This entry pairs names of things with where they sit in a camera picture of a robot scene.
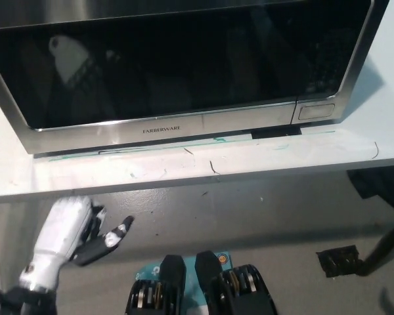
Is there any teal robot torso cover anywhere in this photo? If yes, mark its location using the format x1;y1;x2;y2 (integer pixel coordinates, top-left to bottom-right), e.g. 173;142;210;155
136;251;232;315

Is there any black cloth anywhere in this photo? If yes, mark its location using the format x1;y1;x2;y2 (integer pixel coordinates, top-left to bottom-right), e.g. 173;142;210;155
346;168;394;211

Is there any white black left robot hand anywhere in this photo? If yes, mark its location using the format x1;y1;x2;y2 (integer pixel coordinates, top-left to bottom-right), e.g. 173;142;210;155
18;196;136;293

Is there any stainless steel black microwave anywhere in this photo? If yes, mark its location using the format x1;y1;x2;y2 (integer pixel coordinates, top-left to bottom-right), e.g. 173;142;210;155
0;0;391;156

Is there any black robot torso block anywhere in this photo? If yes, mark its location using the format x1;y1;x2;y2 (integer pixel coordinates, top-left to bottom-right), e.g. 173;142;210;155
126;254;188;315
195;251;277;315

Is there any black floor tape patch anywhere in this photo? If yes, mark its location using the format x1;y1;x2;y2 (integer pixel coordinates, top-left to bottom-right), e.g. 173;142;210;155
316;245;362;280

